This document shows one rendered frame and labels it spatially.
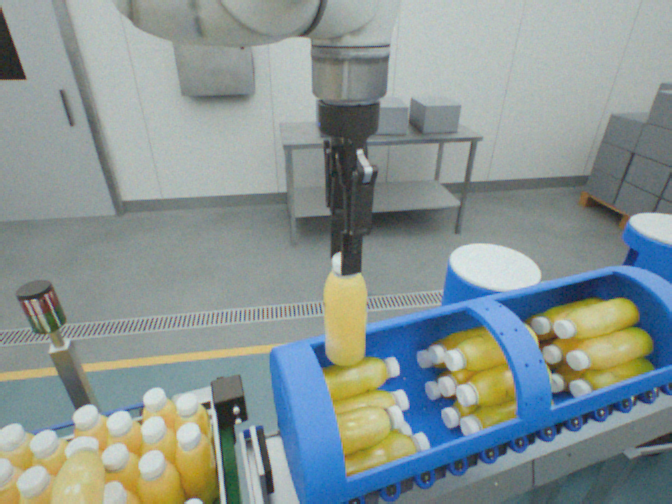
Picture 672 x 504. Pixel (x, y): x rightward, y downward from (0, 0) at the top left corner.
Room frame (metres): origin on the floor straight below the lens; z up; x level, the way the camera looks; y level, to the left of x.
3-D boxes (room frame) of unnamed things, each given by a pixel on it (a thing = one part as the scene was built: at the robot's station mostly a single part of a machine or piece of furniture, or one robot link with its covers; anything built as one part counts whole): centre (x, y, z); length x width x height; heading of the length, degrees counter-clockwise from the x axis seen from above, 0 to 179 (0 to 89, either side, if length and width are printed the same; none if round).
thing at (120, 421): (0.48, 0.39, 1.08); 0.04 x 0.04 x 0.02
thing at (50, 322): (0.67, 0.61, 1.18); 0.06 x 0.06 x 0.05
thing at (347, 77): (0.50, -0.02, 1.69); 0.09 x 0.09 x 0.06
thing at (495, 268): (1.10, -0.54, 1.03); 0.28 x 0.28 x 0.01
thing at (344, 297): (0.50, -0.03, 1.33); 0.07 x 0.07 x 0.18
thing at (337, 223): (0.52, -0.02, 1.46); 0.03 x 0.01 x 0.07; 109
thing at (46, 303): (0.67, 0.61, 1.23); 0.06 x 0.06 x 0.04
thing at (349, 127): (0.50, -0.02, 1.61); 0.08 x 0.07 x 0.09; 19
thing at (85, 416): (0.50, 0.46, 1.08); 0.04 x 0.04 x 0.02
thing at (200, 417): (0.52, 0.28, 0.99); 0.07 x 0.07 x 0.18
